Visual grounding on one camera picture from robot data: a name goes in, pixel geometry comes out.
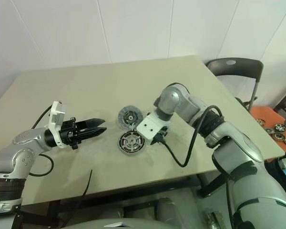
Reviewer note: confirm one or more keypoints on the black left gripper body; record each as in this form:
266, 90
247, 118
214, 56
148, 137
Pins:
68, 133

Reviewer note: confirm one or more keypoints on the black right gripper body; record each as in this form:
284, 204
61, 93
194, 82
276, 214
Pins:
160, 136

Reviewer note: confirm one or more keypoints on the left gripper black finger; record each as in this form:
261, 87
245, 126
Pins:
90, 122
91, 133

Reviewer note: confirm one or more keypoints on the silver spoked rotor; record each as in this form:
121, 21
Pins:
131, 141

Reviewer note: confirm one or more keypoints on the round lid with circuit board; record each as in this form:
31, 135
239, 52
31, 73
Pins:
124, 117

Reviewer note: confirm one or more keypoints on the motor housing with copper coils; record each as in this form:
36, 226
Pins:
131, 154

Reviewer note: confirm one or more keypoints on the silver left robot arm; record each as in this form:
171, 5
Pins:
19, 152

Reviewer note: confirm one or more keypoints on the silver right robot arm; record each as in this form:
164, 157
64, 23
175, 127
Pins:
181, 100

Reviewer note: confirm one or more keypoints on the dark grey rounded shape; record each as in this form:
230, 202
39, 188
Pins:
171, 212

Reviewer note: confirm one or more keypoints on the light grey robot torso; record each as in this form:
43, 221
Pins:
97, 220

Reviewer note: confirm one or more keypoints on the black folding chair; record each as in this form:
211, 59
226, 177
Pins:
240, 68

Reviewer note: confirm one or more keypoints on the orange tray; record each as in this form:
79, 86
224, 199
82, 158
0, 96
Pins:
264, 114

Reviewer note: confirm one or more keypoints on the black waste bin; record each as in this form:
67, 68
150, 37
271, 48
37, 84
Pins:
271, 181

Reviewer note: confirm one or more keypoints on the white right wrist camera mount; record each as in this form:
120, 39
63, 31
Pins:
147, 126

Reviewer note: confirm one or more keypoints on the black table frame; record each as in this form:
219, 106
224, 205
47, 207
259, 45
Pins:
206, 188

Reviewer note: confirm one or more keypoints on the shiny metal floor bracket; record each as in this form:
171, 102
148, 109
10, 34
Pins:
214, 218

